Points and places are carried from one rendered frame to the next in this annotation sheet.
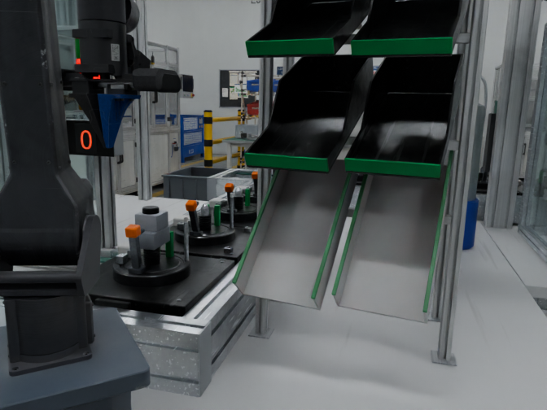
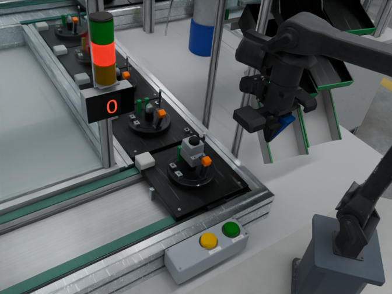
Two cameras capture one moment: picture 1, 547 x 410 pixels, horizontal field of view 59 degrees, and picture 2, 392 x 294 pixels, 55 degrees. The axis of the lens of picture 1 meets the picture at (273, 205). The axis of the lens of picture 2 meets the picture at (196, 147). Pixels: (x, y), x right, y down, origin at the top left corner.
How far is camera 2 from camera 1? 1.01 m
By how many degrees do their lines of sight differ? 54
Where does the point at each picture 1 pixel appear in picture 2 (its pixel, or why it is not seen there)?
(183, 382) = (262, 216)
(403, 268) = (316, 119)
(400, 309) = (322, 139)
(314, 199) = not seen: hidden behind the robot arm
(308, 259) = (284, 133)
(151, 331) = (254, 206)
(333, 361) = (275, 166)
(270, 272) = (272, 147)
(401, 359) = not seen: hidden behind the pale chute
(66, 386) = (377, 250)
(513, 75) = not seen: outside the picture
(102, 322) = (329, 223)
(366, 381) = (296, 168)
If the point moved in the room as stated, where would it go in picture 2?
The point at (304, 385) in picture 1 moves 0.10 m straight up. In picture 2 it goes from (284, 185) to (292, 163)
